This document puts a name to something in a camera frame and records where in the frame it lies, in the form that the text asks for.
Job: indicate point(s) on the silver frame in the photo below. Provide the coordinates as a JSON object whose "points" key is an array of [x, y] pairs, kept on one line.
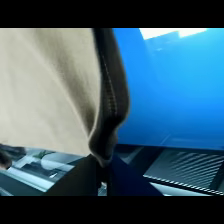
{"points": [[30, 176]]}

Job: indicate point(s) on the brown garment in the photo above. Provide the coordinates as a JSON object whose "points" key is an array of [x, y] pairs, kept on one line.
{"points": [[50, 90]]}

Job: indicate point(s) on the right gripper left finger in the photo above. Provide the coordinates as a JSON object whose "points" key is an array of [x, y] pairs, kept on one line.
{"points": [[80, 181]]}

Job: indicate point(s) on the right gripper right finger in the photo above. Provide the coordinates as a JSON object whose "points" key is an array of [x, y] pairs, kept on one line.
{"points": [[128, 183]]}

